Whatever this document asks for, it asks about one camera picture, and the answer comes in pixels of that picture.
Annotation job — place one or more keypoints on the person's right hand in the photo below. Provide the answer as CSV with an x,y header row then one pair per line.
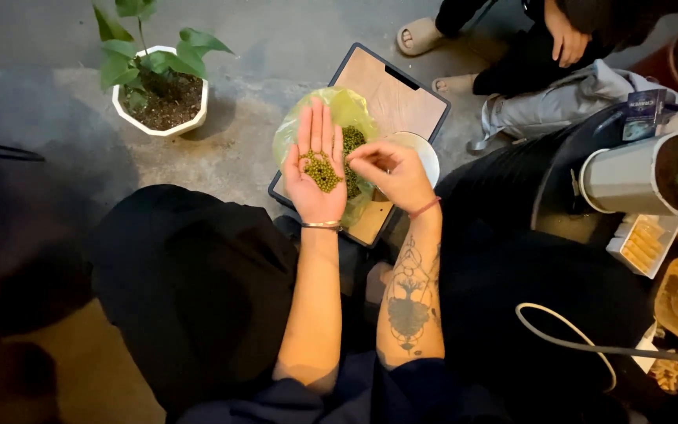
x,y
401,176

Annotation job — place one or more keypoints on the person's left hand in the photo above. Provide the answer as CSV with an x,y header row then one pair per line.
x,y
314,188

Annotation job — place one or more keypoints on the person's right fingers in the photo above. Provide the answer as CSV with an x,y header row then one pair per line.
x,y
367,160

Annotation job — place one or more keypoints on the handful of green mung beans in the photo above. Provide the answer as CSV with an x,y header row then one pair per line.
x,y
321,171

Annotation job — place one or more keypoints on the pile of green mung beans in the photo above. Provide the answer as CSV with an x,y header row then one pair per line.
x,y
352,154

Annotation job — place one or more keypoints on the yellow-green plastic bag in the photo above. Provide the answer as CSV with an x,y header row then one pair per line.
x,y
345,112

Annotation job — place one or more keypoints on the white round bowl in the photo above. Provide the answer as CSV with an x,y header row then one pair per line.
x,y
424,154

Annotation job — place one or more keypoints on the wooden cutting board dark rim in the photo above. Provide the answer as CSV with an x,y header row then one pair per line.
x,y
395,97

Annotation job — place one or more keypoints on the beige slipper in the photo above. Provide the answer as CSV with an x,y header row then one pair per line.
x,y
454,82
418,35

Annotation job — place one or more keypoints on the grey jacket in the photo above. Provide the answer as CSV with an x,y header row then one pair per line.
x,y
562,100

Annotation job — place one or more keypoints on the black round stool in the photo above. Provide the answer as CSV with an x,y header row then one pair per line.
x,y
574,159

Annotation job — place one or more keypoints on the white octagonal plant pot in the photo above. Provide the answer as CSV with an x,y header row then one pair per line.
x,y
161,112

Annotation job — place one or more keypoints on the person's black trousers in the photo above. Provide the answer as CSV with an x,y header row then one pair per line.
x,y
198,294

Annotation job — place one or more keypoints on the person's dark blue top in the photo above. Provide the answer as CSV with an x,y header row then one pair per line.
x,y
345,394

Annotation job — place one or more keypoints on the green leafy plant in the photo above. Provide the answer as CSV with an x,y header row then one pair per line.
x,y
150,62

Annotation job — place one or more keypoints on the white cylindrical plant pot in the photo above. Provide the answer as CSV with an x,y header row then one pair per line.
x,y
633,175

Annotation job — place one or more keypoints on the blue cigarette pack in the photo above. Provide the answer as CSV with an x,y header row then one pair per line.
x,y
644,113

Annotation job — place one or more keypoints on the white open cigarette box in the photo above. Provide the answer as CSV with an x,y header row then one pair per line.
x,y
644,242

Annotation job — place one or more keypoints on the terracotta plant pot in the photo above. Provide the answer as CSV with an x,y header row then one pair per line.
x,y
677,65

